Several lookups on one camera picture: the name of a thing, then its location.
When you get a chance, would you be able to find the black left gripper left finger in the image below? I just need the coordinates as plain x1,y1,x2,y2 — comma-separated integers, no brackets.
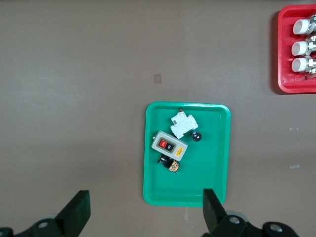
14,189,91,237

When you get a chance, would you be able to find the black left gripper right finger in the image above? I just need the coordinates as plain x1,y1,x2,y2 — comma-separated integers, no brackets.
202,188,263,237

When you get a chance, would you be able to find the green plastic tray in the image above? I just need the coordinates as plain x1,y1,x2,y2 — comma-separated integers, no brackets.
142,101,232,207

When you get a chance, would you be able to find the red plastic tray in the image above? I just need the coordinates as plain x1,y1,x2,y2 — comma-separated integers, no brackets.
277,3,316,94

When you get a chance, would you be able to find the black and orange component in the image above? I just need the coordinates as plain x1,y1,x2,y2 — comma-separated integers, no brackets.
157,153,181,174

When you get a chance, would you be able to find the small black round button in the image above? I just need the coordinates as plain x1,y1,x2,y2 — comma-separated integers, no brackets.
190,130,203,142

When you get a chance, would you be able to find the white circuit breaker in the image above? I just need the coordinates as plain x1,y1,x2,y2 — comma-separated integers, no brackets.
170,108,199,139

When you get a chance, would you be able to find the metal fitting with white caps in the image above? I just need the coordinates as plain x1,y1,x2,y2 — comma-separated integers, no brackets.
290,36,316,57
292,14,316,36
291,56,316,75

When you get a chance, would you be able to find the grey push-button switch box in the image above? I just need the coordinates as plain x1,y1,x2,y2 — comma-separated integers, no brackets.
151,130,189,159

